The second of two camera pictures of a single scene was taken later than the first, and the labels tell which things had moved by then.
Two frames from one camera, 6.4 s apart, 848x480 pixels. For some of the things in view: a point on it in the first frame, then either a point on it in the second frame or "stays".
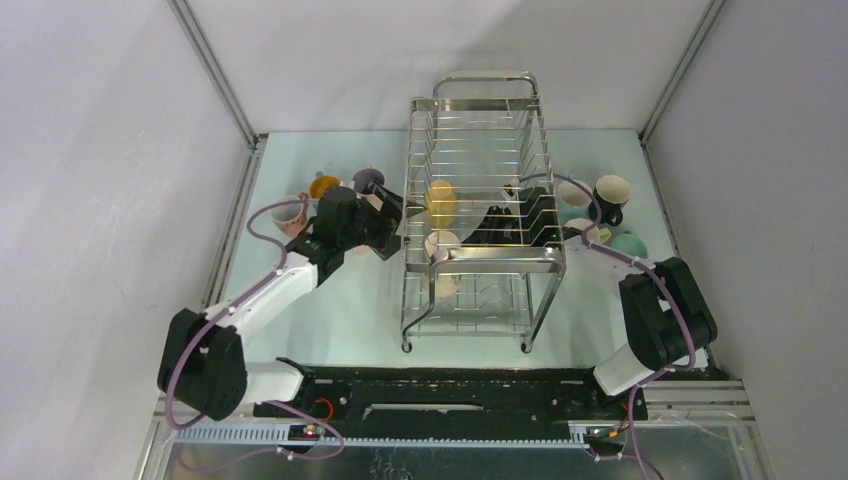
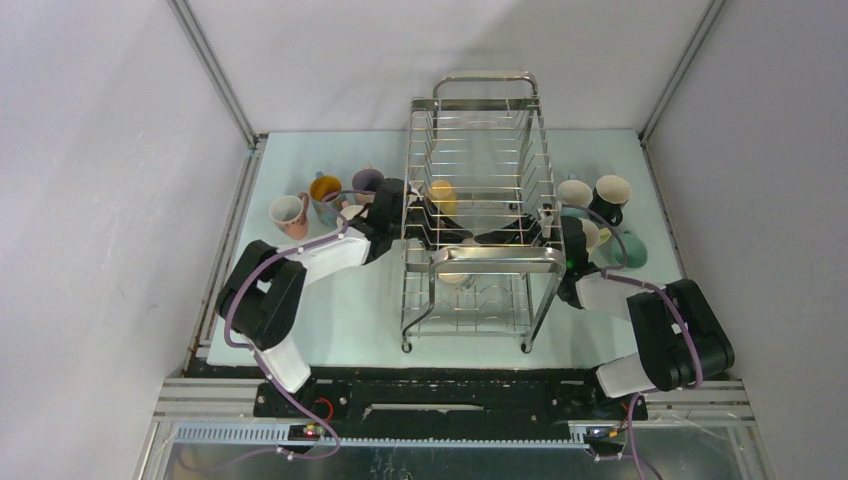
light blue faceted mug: x=573 y=200 stays
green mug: x=630 y=244 stays
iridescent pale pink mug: x=362 y=177 stays
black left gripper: x=394 y=209 → x=441 y=229
